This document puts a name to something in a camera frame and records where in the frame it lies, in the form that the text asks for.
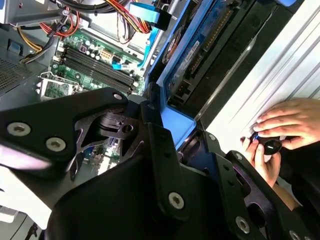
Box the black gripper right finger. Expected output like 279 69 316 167
198 124 318 240

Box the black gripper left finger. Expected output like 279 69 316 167
0 83 194 223

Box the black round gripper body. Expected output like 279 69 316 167
44 156 235 240

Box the round black tool blue ring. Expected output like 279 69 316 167
250 131 283 156

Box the hard disk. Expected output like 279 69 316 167
146 0 241 152

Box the blue SATA wire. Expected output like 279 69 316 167
111 2 173 72

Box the person left hand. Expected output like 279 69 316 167
240 135 283 188

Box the person right hand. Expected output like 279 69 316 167
253 97 320 151

